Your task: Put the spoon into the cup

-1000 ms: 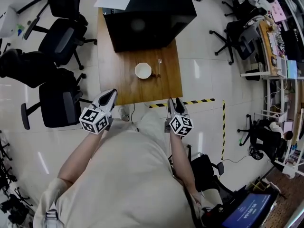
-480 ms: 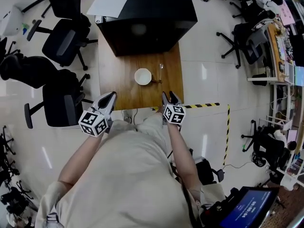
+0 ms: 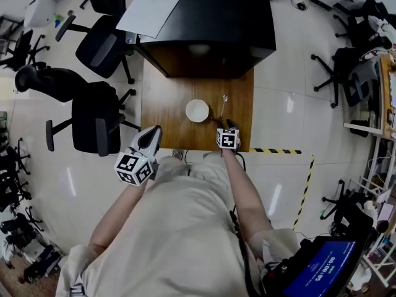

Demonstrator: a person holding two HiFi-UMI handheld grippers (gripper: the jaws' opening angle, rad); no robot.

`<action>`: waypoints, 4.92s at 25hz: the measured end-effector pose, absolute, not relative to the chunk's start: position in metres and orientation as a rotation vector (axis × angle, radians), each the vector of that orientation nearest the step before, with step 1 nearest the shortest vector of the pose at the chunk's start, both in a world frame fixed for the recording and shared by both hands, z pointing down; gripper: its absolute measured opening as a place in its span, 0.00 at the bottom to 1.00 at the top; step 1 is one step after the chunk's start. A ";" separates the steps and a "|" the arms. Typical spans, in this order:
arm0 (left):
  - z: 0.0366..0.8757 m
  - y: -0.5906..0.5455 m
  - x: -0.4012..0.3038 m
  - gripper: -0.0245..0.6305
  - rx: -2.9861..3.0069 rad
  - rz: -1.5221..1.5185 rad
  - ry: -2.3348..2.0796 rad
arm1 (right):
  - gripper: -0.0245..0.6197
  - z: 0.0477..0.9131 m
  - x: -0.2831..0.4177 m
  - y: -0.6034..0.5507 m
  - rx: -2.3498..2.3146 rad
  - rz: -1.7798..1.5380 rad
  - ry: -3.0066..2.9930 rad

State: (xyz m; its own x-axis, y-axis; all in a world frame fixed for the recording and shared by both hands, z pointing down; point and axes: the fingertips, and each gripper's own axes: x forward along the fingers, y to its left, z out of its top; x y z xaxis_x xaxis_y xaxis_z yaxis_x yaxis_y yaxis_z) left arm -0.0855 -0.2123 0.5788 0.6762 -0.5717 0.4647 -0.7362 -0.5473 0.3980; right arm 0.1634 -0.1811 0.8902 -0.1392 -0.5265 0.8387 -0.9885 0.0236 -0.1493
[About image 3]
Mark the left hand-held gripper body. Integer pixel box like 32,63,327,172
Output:
114,124,163,187

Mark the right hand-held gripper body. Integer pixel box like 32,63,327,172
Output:
215,127,242,152

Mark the metal spoon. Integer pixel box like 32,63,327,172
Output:
218,94,230,119

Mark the white cup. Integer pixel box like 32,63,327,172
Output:
185,99,210,124

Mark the person's right forearm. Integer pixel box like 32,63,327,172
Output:
221,148,273,238

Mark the person's left forearm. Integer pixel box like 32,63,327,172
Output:
88,178,155,255

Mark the person's beige clothing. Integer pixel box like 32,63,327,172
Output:
55,152,301,297

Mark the yellow black floor tape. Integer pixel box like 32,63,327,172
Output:
249,147,317,230

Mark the large black box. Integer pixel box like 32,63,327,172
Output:
132,0,277,80

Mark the white flat board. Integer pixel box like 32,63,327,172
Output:
115,0,190,40

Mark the white metal shelf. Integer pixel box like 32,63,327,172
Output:
343,121,396,288

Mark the wooden side desk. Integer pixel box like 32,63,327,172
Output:
378,53,396,141

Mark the blue screen tablet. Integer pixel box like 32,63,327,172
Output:
282,239,357,297

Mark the white box appliance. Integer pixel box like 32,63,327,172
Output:
24,0,57,28

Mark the metal bracket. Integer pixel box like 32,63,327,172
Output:
124,30,140,45

